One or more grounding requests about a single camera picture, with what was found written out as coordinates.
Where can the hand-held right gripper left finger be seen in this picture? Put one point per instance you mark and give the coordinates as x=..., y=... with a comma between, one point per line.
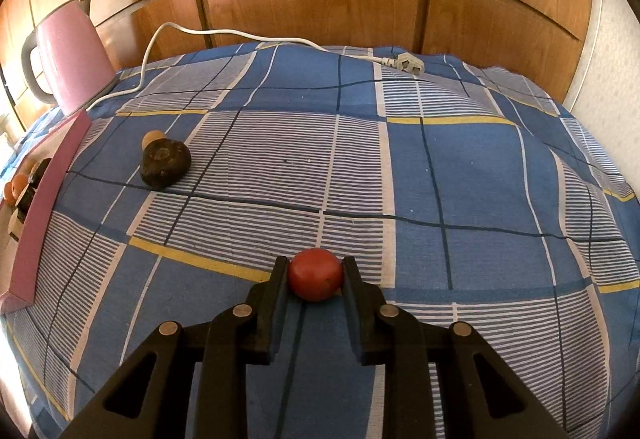
x=272, y=319

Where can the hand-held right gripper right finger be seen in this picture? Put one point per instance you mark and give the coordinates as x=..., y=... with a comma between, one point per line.
x=357, y=319

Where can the red tomato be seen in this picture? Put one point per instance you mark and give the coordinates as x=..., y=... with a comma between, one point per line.
x=315, y=274

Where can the pink-edged white tray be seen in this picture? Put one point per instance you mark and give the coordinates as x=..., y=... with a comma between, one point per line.
x=45, y=199

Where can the large orange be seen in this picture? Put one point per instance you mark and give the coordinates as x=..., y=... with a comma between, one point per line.
x=17, y=189

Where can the blue plaid tablecloth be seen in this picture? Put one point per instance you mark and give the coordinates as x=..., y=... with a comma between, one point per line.
x=450, y=179

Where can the dark brown round vegetable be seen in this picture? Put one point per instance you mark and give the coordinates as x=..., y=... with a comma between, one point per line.
x=165, y=166

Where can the pink electric kettle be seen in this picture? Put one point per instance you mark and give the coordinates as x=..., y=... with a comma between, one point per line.
x=75, y=59

